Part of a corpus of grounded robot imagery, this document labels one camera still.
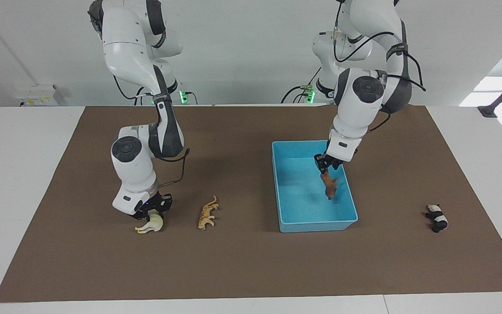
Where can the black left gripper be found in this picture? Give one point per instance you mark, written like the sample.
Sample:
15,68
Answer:
328,160

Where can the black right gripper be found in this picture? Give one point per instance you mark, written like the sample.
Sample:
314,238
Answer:
155,203

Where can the brown lion toy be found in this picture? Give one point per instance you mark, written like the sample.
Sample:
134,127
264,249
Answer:
330,185

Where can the orange tiger toy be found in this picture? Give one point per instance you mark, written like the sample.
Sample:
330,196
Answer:
207,213

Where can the black white panda toy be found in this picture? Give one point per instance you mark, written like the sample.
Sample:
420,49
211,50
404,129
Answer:
438,218

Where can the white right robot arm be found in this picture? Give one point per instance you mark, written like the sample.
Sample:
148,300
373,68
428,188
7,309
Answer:
135,161

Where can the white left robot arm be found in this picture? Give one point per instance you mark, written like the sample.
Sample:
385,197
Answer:
360,100

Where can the blue plastic storage box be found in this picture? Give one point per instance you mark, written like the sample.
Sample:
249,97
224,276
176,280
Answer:
303,205

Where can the brown table mat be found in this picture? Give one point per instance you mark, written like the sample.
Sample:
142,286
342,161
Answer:
190,261

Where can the white wall socket box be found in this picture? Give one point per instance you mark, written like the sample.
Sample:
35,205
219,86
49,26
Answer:
37,96

